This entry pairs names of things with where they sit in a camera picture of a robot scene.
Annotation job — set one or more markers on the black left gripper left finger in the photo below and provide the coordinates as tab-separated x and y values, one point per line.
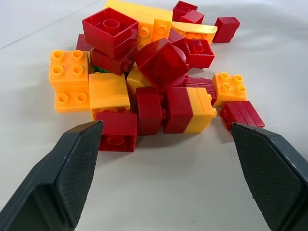
57	183

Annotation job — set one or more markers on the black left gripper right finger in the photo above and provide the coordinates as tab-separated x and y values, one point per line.
269	178

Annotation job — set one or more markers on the small red ribbed block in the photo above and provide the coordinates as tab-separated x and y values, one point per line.
245	113

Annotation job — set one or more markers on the yellow two-stud block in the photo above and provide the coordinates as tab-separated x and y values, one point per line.
71	101

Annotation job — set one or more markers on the small yellow four-stud block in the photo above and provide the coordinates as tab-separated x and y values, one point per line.
229	87

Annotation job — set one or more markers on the yellow smooth-sided block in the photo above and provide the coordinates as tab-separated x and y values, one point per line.
107	92

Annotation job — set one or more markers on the green plastic building brick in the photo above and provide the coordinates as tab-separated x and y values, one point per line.
101	69

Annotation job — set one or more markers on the translucent red block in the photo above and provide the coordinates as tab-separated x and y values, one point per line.
161	63

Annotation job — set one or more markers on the large red hollow block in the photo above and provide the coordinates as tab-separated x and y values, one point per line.
109	31

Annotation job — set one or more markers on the orange plastic building brick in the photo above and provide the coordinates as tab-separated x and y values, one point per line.
161	29
145	32

